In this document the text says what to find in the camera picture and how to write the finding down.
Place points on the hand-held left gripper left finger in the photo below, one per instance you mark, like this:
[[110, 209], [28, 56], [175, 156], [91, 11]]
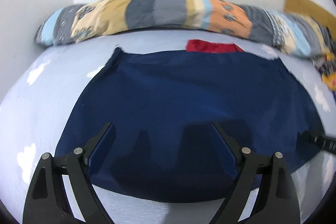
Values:
[[101, 150]]

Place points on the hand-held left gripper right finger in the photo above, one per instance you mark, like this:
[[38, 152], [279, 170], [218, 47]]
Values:
[[227, 150]]

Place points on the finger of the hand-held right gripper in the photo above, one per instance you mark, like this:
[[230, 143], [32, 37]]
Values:
[[320, 142]]

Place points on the wooden headboard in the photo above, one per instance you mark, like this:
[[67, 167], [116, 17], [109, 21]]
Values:
[[304, 5]]

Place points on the patchwork quilt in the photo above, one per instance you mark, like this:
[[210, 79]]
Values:
[[157, 12]]

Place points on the light blue bed sheet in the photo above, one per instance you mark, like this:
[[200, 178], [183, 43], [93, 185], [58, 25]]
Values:
[[39, 108]]

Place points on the navy blue jacket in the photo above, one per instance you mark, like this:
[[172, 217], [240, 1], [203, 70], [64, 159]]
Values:
[[183, 87]]

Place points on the yellow and navy printed cloth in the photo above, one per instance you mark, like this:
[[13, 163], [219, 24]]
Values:
[[328, 71]]

